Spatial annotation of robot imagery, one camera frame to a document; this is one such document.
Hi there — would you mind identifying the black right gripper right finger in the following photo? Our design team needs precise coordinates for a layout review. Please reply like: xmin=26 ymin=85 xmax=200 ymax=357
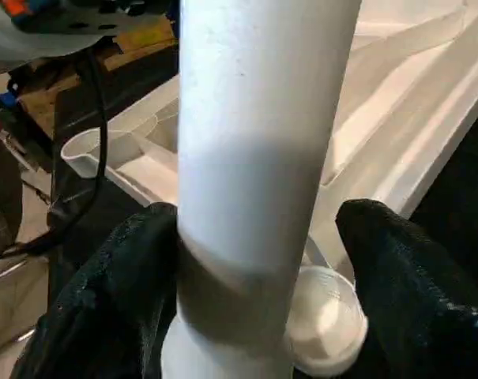
xmin=335 ymin=199 xmax=478 ymax=379

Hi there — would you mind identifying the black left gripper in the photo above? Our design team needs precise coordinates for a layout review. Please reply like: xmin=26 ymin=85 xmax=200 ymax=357
xmin=7 ymin=0 xmax=66 ymax=31

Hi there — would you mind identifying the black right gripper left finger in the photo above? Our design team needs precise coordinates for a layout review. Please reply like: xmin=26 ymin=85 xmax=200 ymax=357
xmin=11 ymin=201 xmax=180 ymax=379

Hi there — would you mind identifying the white plastic table top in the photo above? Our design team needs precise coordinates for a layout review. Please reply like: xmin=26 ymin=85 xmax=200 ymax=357
xmin=60 ymin=0 xmax=478 ymax=374

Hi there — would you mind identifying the white plastic table leg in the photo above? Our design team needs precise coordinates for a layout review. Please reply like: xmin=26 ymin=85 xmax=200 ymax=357
xmin=161 ymin=0 xmax=360 ymax=379

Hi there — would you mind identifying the black mat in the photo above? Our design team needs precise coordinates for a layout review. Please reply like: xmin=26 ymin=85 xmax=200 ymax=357
xmin=48 ymin=58 xmax=478 ymax=285

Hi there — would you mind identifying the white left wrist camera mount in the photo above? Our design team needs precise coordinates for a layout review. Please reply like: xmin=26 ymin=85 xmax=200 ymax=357
xmin=0 ymin=0 xmax=119 ymax=76

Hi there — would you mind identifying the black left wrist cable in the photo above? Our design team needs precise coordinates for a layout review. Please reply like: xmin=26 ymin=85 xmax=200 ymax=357
xmin=9 ymin=51 xmax=109 ymax=253

